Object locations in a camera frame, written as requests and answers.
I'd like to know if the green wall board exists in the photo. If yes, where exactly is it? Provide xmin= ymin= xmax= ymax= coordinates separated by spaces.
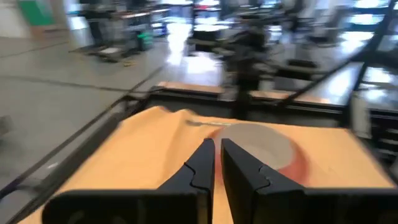
xmin=18 ymin=0 xmax=56 ymax=26

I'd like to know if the silver fork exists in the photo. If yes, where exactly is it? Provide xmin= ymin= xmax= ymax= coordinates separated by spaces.
xmin=186 ymin=119 xmax=233 ymax=128

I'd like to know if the grey bowl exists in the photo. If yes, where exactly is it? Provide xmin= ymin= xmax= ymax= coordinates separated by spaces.
xmin=214 ymin=123 xmax=295 ymax=171

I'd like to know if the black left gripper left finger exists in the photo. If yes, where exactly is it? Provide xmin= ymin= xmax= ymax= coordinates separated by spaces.
xmin=42 ymin=138 xmax=216 ymax=224

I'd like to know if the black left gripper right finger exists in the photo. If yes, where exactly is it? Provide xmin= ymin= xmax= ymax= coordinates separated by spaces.
xmin=221 ymin=138 xmax=398 ymax=224

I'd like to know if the red plate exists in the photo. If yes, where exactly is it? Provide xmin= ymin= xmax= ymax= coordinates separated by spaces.
xmin=206 ymin=127 xmax=311 ymax=184

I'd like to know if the orange cloth placemat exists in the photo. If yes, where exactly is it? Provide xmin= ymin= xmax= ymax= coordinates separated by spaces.
xmin=18 ymin=105 xmax=396 ymax=224

